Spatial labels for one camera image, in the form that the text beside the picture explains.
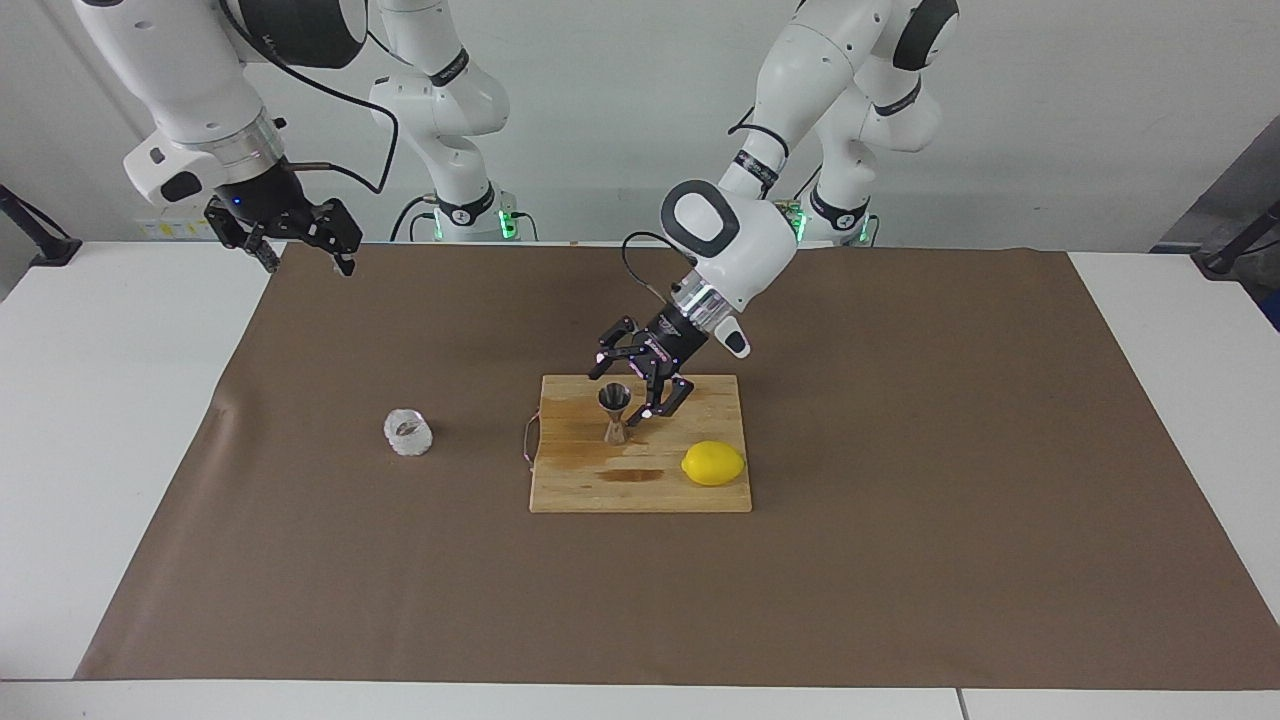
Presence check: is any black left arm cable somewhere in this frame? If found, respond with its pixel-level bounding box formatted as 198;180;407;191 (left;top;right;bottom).
620;105;793;307

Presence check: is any brown paper table mat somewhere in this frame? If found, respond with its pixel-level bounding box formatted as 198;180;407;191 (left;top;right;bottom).
75;243;1280;691

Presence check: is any yellow lemon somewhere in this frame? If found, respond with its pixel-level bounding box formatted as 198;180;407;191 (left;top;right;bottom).
681;440;747;487

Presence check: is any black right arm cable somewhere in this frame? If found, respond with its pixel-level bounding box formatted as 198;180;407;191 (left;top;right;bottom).
222;0;421;196

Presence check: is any wooden cutting board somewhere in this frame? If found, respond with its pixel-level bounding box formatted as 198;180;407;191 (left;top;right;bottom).
522;375;753;514

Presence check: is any steel double jigger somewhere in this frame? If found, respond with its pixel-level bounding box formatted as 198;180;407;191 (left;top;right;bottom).
597;384;633;445

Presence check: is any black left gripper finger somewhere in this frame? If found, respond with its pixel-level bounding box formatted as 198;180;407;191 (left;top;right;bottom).
587;317;652;382
631;374;697;427

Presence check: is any white wall socket strip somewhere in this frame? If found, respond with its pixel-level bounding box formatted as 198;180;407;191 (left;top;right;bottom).
133;208;219;241

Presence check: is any clear faceted glass cup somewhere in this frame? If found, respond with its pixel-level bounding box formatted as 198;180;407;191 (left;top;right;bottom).
383;407;434;457

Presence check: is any black clamp stand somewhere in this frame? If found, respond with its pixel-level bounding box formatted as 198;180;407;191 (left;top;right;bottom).
1195;200;1280;281
0;185;83;267

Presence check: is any black right base cable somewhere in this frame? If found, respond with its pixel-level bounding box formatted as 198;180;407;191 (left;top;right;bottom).
389;195;441;243

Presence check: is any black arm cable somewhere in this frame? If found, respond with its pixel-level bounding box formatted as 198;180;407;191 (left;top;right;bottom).
620;105;793;307
222;0;421;196

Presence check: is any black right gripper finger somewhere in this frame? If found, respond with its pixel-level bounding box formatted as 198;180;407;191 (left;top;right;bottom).
298;198;364;278
205;198;281;274

